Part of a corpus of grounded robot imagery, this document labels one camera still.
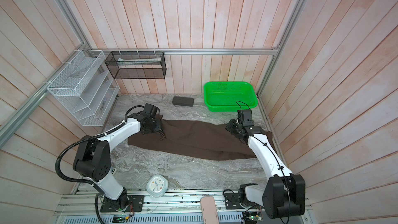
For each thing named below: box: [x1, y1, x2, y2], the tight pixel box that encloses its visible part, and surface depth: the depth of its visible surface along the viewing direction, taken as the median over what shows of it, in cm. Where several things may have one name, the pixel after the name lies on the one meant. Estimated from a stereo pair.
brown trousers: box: [128, 117, 277, 160], surface depth 94 cm
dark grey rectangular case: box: [172, 95, 195, 107], surface depth 117 cm
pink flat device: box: [200, 196, 220, 224], surface depth 71 cm
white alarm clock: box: [146, 174, 169, 199], surface depth 78 cm
